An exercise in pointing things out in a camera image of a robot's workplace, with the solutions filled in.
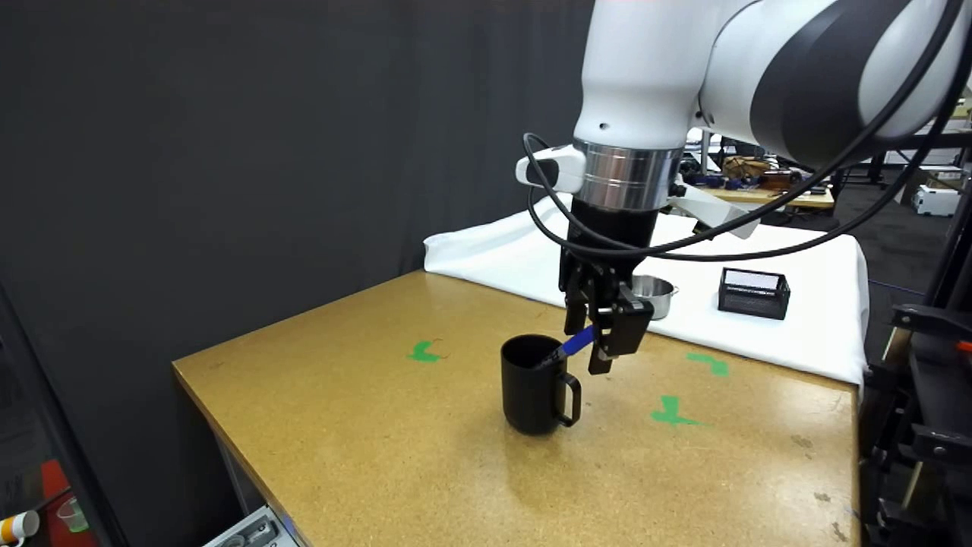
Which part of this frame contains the black box with white label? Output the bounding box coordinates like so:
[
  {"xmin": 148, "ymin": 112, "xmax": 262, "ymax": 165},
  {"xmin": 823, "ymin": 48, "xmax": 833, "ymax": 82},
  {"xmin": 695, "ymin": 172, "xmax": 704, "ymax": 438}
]
[{"xmin": 715, "ymin": 265, "xmax": 794, "ymax": 324}]

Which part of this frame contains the white cylinder with yellow band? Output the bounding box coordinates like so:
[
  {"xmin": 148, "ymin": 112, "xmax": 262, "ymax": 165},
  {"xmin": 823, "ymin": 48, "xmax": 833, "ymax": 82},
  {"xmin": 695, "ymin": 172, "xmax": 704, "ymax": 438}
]
[{"xmin": 0, "ymin": 508, "xmax": 44, "ymax": 547}]

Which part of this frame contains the white background box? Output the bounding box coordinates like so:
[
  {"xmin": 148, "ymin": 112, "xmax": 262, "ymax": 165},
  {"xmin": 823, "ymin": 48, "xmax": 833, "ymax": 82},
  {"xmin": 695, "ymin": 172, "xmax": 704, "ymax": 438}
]
[{"xmin": 912, "ymin": 179, "xmax": 962, "ymax": 218}]

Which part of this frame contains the black background desk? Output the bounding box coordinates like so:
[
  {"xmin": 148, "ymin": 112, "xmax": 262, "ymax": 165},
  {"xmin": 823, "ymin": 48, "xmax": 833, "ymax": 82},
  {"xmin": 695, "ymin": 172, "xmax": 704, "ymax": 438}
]
[{"xmin": 835, "ymin": 130, "xmax": 972, "ymax": 197}]

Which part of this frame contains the wooden background table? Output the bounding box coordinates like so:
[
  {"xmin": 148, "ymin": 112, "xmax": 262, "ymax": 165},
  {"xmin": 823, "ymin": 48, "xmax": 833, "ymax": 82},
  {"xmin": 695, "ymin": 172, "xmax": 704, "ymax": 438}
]
[{"xmin": 695, "ymin": 182, "xmax": 837, "ymax": 218}]

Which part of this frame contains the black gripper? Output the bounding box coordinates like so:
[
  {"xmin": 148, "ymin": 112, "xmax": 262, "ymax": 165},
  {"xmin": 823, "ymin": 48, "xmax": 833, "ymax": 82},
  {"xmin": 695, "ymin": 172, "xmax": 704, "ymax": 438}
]
[{"xmin": 560, "ymin": 195, "xmax": 662, "ymax": 376}]

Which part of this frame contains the white cloth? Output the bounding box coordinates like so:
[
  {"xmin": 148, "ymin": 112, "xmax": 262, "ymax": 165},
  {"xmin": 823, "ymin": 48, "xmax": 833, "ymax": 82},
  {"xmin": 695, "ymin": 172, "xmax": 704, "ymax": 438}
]
[{"xmin": 420, "ymin": 195, "xmax": 871, "ymax": 388}]

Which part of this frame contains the red object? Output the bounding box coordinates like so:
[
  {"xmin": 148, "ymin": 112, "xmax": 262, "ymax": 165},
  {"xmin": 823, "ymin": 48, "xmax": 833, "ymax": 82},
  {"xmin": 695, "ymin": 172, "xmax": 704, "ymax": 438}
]
[{"xmin": 36, "ymin": 457, "xmax": 101, "ymax": 547}]

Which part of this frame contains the black mug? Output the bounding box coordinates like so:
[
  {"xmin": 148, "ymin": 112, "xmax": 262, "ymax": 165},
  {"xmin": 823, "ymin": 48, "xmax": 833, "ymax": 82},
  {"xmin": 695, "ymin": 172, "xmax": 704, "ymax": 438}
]
[{"xmin": 499, "ymin": 332, "xmax": 583, "ymax": 441}]

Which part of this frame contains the black backdrop curtain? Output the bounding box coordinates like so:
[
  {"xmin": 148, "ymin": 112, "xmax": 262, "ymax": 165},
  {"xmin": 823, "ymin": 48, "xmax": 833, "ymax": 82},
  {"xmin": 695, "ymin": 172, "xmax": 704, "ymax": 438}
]
[{"xmin": 0, "ymin": 0, "xmax": 605, "ymax": 547}]

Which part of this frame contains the small metal pot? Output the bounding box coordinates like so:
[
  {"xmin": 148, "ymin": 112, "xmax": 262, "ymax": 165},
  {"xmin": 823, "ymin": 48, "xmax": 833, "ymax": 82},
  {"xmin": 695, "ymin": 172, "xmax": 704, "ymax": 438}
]
[{"xmin": 629, "ymin": 273, "xmax": 680, "ymax": 326}]

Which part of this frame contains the blue pen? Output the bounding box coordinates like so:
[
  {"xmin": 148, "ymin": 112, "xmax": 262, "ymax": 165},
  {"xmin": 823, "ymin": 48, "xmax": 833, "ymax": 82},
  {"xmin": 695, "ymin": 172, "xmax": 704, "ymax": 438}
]
[{"xmin": 531, "ymin": 326, "xmax": 600, "ymax": 375}]

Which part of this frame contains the black equipment frame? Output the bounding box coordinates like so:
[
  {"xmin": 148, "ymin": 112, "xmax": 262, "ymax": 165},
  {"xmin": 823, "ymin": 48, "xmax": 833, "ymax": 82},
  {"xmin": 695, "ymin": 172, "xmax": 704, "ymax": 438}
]
[{"xmin": 856, "ymin": 190, "xmax": 972, "ymax": 547}]

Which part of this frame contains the printed white sheet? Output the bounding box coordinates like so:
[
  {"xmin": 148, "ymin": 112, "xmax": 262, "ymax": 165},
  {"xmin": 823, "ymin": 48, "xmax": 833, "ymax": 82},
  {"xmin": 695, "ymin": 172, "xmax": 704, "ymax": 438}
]
[{"xmin": 202, "ymin": 506, "xmax": 304, "ymax": 547}]

